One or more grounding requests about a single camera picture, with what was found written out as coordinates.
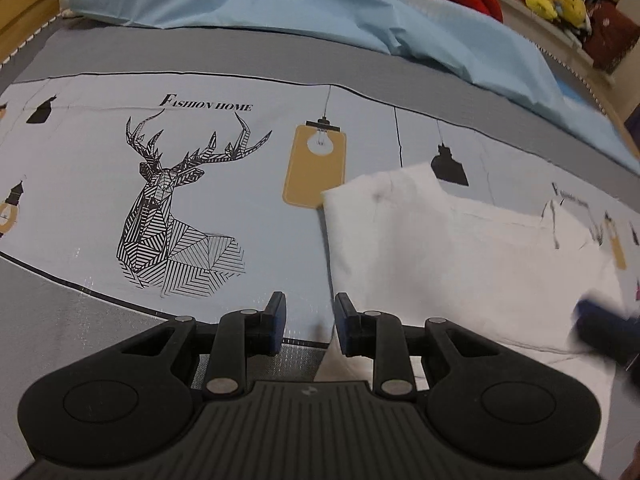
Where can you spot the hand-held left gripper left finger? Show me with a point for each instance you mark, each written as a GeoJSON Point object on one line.
{"type": "Point", "coordinates": [276, 327]}

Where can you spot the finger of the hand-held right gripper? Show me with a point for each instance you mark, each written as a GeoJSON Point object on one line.
{"type": "Point", "coordinates": [607, 327]}

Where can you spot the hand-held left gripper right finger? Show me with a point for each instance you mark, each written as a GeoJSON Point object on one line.
{"type": "Point", "coordinates": [345, 327]}

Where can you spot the white small garment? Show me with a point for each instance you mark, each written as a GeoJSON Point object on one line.
{"type": "Point", "coordinates": [450, 260]}

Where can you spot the dark red cushion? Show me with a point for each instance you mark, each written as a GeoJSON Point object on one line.
{"type": "Point", "coordinates": [612, 35]}

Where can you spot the beige window ledge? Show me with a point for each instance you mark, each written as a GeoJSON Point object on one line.
{"type": "Point", "coordinates": [545, 30]}

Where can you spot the light blue quilt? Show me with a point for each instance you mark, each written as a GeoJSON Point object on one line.
{"type": "Point", "coordinates": [350, 15]}

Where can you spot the yellow smiling plush toy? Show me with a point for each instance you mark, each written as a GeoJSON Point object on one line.
{"type": "Point", "coordinates": [571, 5]}

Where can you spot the wooden bed frame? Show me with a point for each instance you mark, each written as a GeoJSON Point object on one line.
{"type": "Point", "coordinates": [25, 5]}

